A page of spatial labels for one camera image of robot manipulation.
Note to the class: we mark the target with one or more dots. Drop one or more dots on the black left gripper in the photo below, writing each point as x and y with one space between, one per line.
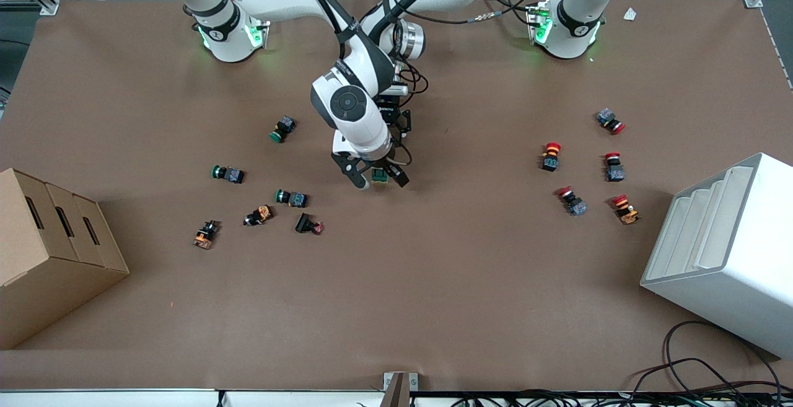
390 115

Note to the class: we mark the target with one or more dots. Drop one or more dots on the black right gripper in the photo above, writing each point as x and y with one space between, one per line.
393 168

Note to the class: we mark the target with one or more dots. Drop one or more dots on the green load switch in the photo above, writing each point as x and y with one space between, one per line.
379 176

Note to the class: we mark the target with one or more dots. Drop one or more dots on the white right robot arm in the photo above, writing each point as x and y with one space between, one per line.
353 106

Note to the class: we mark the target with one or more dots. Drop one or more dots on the brown paper table cover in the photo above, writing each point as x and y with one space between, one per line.
396 283

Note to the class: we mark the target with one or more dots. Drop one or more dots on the red mushroom button orange block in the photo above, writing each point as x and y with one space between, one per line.
550 158
626 210

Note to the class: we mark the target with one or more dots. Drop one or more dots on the red pushbutton with blue block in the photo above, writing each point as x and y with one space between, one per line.
609 120
573 202
614 170

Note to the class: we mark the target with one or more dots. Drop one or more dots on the small white paper scrap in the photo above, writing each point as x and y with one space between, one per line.
630 14

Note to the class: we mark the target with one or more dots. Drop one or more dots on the brown cardboard box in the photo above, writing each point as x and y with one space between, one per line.
43 271

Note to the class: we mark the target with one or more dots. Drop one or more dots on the white tiered storage bin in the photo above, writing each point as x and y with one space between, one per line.
737 271

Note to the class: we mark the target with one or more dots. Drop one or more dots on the black switch with red block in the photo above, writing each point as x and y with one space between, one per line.
306 223

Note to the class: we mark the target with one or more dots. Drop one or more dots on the green pushbutton switch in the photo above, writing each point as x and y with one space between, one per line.
284 127
230 175
293 198

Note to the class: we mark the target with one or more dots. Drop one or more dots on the black orange selector switch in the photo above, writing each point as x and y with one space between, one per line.
205 235
259 215

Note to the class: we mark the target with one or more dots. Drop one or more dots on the grey metal bracket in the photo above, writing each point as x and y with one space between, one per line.
399 388

